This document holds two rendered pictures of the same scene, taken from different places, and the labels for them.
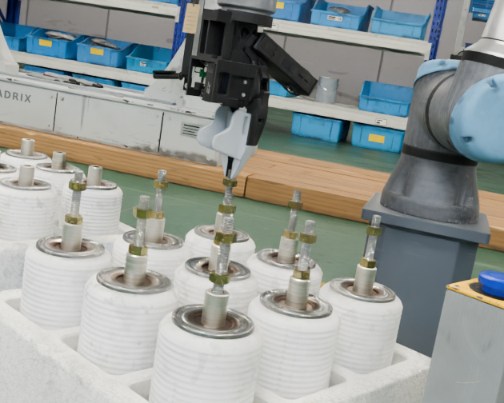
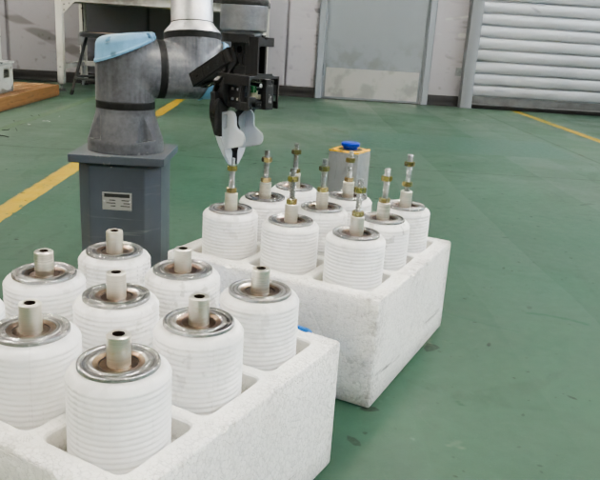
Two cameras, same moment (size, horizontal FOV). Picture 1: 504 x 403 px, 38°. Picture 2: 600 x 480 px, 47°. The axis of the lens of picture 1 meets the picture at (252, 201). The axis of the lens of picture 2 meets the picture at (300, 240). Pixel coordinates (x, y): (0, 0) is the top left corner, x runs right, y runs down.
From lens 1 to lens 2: 1.67 m
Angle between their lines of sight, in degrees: 102
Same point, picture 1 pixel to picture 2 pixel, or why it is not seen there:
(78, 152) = not seen: outside the picture
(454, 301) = (360, 158)
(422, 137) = (147, 94)
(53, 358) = (418, 270)
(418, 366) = not seen: hidden behind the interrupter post
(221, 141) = (258, 136)
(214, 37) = (262, 59)
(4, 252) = not seen: hidden behind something
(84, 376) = (426, 261)
